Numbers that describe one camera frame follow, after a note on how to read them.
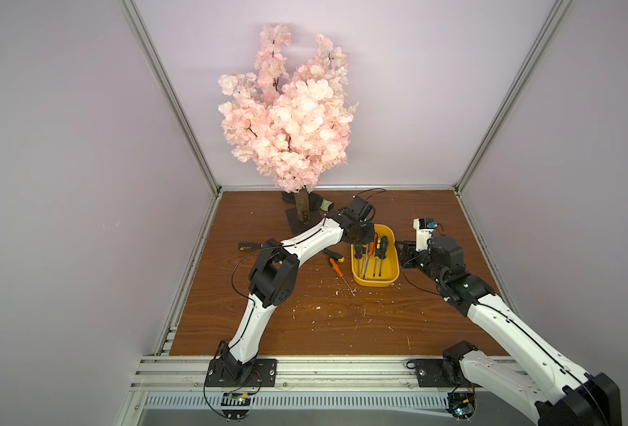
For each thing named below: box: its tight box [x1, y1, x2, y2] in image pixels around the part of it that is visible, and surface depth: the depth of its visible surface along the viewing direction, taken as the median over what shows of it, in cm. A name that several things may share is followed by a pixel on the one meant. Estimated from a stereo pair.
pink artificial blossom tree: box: [218, 23, 358, 224], surface depth 65 cm
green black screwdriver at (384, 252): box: [378, 236, 389, 277], surface depth 99 cm
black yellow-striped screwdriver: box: [372, 236, 383, 278], surface depth 99 cm
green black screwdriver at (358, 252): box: [353, 243, 363, 276], surface depth 99 cm
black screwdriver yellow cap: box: [323, 248, 346, 263], surface depth 99 cm
